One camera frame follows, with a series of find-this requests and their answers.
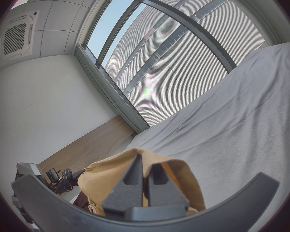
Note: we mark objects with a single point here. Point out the bed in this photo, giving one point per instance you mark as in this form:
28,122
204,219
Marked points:
220,119

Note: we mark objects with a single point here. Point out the window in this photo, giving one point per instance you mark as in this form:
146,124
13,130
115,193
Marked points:
174,47

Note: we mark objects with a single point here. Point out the white ceiling air conditioner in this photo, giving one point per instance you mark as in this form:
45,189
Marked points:
17,35

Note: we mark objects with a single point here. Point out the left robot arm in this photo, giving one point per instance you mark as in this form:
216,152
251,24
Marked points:
30,169

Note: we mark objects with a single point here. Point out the brown garment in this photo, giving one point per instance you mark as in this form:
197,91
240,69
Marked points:
82,202

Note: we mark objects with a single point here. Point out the blue-green curtain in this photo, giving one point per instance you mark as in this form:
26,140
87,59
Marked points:
111,90
253,11

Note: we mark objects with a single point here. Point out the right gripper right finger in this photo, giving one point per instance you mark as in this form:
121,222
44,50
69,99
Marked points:
166,194

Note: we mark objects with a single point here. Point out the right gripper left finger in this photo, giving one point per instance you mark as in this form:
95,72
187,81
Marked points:
127,192

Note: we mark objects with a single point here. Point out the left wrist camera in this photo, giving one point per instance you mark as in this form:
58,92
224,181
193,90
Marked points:
68,173

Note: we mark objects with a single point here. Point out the tan shorts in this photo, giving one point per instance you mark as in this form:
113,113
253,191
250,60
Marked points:
106,177

